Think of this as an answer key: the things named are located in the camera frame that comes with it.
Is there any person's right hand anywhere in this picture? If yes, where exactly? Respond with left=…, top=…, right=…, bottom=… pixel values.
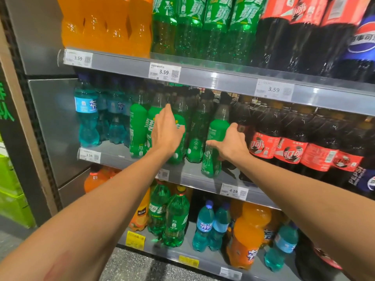
left=206, top=123, right=252, bottom=166

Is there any person's left hand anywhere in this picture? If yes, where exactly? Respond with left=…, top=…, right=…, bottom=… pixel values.
left=151, top=103, right=186, bottom=158

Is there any orange juice bottle black label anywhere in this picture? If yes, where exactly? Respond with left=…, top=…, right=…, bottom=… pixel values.
left=129, top=186, right=151, bottom=232
left=99, top=166, right=121, bottom=180

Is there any clear green soda bottle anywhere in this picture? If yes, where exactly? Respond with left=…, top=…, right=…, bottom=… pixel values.
left=147, top=180, right=171, bottom=237
left=162, top=186, right=190, bottom=248

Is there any row of teal bottles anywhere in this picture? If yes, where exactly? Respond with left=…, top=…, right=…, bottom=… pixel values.
left=73, top=71, right=134, bottom=149

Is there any teal soda bottle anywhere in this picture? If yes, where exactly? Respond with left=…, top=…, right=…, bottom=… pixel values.
left=208, top=201, right=231, bottom=252
left=263, top=221, right=299, bottom=273
left=192, top=199, right=215, bottom=253

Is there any orange drink bottle blue label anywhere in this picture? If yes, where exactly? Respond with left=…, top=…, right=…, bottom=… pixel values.
left=84, top=169, right=111, bottom=194

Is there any row of large green bottles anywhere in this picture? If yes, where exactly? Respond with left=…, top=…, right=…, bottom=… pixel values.
left=175, top=0, right=232, bottom=62

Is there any large green soda bottle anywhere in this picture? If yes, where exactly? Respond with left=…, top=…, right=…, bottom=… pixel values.
left=151, top=0, right=179, bottom=55
left=227, top=0, right=266, bottom=66

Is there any large cola bottle red label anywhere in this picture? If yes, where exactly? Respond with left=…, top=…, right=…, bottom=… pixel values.
left=318, top=0, right=373, bottom=78
left=250, top=0, right=296, bottom=69
left=281, top=0, right=329, bottom=74

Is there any row of cola bottles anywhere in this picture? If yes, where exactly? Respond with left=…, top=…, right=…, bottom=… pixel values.
left=230, top=90, right=365, bottom=188

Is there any row of large orange bottles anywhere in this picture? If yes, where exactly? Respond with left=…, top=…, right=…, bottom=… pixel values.
left=56, top=0, right=131, bottom=56

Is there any cola bottle black blue label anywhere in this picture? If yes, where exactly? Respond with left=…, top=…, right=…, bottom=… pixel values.
left=343, top=155, right=375, bottom=200

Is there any person's right forearm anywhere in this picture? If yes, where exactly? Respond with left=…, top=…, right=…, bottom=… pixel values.
left=237, top=155, right=375, bottom=281

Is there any person's left forearm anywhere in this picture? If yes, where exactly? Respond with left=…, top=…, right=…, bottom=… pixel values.
left=0, top=148, right=176, bottom=281

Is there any yellow price tag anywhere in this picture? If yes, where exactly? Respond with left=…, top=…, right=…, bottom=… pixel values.
left=126, top=231, right=146, bottom=251
left=179, top=255, right=200, bottom=269

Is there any steel cabinet side panel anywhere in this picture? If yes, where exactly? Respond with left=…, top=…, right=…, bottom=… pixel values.
left=4, top=0, right=91, bottom=208

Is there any stack of green packs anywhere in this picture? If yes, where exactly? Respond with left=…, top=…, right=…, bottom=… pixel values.
left=0, top=153, right=36, bottom=229

